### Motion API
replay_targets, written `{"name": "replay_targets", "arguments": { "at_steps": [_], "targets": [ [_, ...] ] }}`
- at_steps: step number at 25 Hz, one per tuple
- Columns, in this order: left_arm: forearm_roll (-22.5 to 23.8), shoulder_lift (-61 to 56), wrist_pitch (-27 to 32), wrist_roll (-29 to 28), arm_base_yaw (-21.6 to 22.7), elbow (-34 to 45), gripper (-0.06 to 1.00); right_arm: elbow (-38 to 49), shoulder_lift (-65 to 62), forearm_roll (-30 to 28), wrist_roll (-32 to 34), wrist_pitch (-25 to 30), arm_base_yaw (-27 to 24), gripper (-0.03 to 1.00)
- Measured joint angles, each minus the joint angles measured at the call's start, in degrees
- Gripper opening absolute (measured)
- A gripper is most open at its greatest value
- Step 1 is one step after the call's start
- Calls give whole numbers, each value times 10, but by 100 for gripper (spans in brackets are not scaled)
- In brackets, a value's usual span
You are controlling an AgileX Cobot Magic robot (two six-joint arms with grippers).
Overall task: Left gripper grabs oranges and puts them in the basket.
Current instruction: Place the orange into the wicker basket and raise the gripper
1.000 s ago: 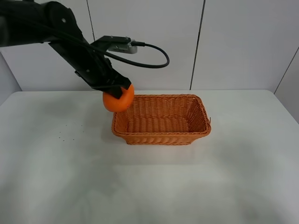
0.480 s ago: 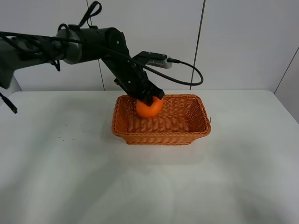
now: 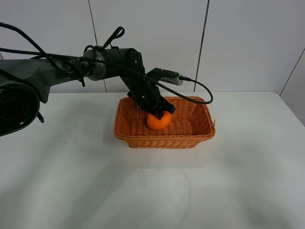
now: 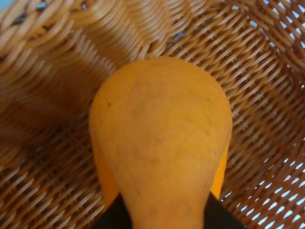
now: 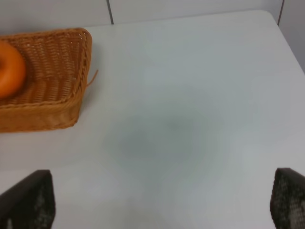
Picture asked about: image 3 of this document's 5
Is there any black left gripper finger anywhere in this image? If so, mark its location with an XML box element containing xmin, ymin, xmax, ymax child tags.
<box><xmin>160</xmin><ymin>100</ymin><xmax>175</xmax><ymax>113</ymax></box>
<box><xmin>152</xmin><ymin>108</ymin><xmax>164</xmax><ymax>119</ymax></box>

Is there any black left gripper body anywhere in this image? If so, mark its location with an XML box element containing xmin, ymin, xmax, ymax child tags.
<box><xmin>120</xmin><ymin>48</ymin><xmax>168</xmax><ymax>112</ymax></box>

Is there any orange fruit with stem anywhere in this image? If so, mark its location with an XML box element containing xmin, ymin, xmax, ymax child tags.
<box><xmin>147</xmin><ymin>111</ymin><xmax>173</xmax><ymax>131</ymax></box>

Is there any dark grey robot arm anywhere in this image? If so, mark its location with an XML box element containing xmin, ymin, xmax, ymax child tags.
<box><xmin>0</xmin><ymin>46</ymin><xmax>175</xmax><ymax>135</ymax></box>

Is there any orange woven wicker basket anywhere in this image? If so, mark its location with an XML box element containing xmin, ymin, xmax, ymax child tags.
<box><xmin>114</xmin><ymin>96</ymin><xmax>215</xmax><ymax>148</ymax></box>

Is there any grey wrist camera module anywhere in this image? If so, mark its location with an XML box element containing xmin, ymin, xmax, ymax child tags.
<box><xmin>146</xmin><ymin>68</ymin><xmax>183</xmax><ymax>86</ymax></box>

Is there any black cable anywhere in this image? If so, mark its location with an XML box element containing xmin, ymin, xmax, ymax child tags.
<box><xmin>0</xmin><ymin>22</ymin><xmax>214</xmax><ymax>104</ymax></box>

